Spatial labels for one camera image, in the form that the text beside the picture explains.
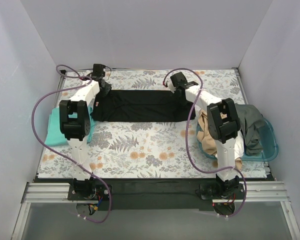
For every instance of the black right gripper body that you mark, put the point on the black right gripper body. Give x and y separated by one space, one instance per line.
179 89

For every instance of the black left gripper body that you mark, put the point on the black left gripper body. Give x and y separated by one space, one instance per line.
105 88

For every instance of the black t shirt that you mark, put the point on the black t shirt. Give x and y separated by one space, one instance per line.
140 106

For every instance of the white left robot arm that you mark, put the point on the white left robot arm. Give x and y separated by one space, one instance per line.
75 123

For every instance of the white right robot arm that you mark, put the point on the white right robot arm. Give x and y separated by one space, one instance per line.
222 121

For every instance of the beige t shirt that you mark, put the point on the beige t shirt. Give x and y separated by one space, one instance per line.
203 135

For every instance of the folded teal t shirt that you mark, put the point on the folded teal t shirt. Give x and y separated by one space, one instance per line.
54 135

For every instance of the grey green t shirt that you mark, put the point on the grey green t shirt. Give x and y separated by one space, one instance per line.
251 120

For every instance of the blue transparent plastic basket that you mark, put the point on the blue transparent plastic basket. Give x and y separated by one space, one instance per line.
267 141

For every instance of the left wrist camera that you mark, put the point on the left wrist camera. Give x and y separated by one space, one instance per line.
98 70

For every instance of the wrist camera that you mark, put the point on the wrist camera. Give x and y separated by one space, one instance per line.
190 84
98 70

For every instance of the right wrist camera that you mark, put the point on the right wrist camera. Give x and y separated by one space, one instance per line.
190 84

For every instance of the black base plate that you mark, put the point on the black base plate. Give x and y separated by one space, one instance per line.
156 193

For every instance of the aluminium frame rail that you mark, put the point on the aluminium frame rail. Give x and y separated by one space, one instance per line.
56 191

